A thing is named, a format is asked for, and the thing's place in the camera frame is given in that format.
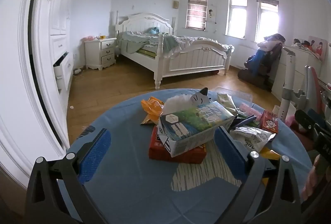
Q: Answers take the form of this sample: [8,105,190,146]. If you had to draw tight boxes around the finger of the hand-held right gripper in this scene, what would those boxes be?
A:
[295,109,325,135]

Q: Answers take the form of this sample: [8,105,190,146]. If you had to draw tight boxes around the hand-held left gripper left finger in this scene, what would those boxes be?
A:
[24,128,112,224]

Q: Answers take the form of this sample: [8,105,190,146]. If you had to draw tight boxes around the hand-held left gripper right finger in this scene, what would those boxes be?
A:
[213,126,302,224]

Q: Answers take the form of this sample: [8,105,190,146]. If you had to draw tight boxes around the person's right hand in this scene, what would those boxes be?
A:
[301,157,326,201]

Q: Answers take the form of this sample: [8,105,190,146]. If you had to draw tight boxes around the white crumpled wrapper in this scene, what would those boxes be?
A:
[230,126,277,155]

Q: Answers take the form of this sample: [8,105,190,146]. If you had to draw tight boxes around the white pink adjustable chair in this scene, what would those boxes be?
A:
[280,53,331,137]

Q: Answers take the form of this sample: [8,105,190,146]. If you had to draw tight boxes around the dark blue wrapper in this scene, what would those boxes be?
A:
[232,115,257,128]

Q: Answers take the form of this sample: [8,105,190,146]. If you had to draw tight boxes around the small red drink carton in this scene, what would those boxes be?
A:
[259,109,280,134]

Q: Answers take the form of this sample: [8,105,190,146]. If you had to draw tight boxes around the blue tablecloth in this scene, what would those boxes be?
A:
[58,88,313,224]

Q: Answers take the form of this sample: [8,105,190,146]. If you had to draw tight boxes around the yellow wrapper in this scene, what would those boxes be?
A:
[259,147,282,160]

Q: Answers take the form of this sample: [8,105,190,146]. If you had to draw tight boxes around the green blue milk carton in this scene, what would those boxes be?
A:
[158,101,235,158]

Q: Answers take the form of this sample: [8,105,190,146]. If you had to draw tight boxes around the pink packet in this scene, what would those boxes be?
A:
[238,103,262,119]

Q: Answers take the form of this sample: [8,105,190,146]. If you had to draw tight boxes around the green white packet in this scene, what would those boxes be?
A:
[217,92,238,116]

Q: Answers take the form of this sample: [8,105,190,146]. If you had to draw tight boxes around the white desk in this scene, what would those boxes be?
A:
[271,44,324,102]

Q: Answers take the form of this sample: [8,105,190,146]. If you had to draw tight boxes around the clear plastic tray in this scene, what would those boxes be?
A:
[214,86,253,106]

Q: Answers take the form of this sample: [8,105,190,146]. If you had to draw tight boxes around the red flat box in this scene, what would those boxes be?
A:
[148,126,207,164]

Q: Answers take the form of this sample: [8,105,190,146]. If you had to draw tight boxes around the white cat plush toy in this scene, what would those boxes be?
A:
[163,93,195,114]

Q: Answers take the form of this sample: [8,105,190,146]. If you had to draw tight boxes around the office chair with clothes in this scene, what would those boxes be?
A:
[237,33,286,90]

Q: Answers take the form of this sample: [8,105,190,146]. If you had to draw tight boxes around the poster with figures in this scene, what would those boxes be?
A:
[307,35,328,62]

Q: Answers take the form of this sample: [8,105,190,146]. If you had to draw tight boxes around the orange snack packet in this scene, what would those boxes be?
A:
[140,96,165,125]

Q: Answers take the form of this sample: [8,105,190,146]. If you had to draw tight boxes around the white wooden bed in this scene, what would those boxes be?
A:
[114,10,235,90]

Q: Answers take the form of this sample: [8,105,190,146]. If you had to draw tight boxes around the white nightstand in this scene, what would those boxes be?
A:
[84,37,117,71]

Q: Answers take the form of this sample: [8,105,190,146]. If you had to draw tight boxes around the bright window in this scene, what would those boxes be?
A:
[225,0,248,39]
[254,0,280,44]

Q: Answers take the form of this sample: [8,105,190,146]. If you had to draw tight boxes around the white built-in wardrobe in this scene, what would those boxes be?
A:
[0,0,75,183]

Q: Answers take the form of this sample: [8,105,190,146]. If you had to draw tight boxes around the green bedding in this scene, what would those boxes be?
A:
[120,31,234,60]

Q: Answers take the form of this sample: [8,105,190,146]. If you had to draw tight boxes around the window with lowered blind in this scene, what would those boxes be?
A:
[185,0,209,31]

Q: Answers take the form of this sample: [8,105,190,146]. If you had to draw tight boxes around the wall poster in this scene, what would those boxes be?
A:
[208,5,217,24]

